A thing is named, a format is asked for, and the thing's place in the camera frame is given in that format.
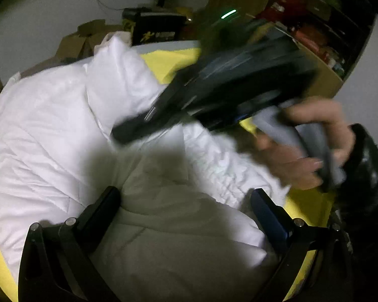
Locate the small cardboard box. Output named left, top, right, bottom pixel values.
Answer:
left=299, top=42, right=346, bottom=99

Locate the cluttered storage shelf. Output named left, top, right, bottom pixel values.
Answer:
left=255, top=0, right=378, bottom=79

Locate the white puffer jacket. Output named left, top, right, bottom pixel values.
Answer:
left=0, top=34, right=292, bottom=302

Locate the open cardboard box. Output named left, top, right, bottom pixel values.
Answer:
left=55, top=20, right=127, bottom=64

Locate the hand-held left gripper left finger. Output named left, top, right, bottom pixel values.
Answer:
left=17, top=186, right=122, bottom=302

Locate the yellow table cloth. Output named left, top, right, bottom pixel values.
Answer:
left=0, top=47, right=337, bottom=302

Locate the black box with yellow print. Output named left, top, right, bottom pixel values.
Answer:
left=123, top=7, right=190, bottom=47

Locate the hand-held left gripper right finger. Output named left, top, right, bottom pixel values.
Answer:
left=250, top=188, right=353, bottom=302

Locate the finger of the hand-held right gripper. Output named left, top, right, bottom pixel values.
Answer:
left=112, top=94, right=190, bottom=144

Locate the person's right hand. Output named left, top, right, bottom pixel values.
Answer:
left=257, top=96, right=356, bottom=191

